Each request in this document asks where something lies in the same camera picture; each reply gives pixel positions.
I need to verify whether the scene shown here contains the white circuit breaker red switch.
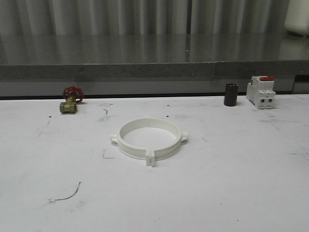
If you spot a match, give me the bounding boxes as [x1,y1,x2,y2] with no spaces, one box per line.
[246,76,276,109]

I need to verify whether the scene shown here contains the brass valve red handwheel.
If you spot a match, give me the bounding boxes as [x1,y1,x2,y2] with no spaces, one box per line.
[59,86,84,114]

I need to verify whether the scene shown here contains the grey stone counter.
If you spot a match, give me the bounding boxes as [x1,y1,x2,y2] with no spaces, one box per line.
[0,33,309,99]

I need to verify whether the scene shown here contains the white half pipe clamp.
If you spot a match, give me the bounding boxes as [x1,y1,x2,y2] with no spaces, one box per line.
[110,117,155,167]
[145,117,188,167]

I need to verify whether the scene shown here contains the white container background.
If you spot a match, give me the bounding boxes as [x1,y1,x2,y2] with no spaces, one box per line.
[284,0,309,36]

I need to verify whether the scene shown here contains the dark brown cylindrical coupling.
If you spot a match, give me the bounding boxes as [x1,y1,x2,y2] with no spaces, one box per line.
[224,84,239,107]

